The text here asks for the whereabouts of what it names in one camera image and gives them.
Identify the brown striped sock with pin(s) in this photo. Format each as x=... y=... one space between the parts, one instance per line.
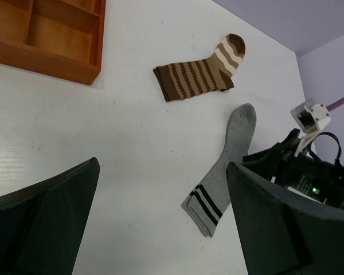
x=183 y=80

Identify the grey sock with black stripes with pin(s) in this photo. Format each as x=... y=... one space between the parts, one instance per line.
x=207 y=202

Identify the orange wooden compartment tray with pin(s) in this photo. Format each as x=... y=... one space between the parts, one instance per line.
x=57 y=38

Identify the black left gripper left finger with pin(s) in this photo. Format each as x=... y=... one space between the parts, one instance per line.
x=42 y=225

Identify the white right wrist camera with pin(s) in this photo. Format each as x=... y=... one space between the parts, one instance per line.
x=312 y=119

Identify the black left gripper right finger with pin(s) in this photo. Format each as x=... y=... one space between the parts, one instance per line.
x=282 y=232

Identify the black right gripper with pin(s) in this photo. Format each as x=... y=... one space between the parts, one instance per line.
x=306 y=173

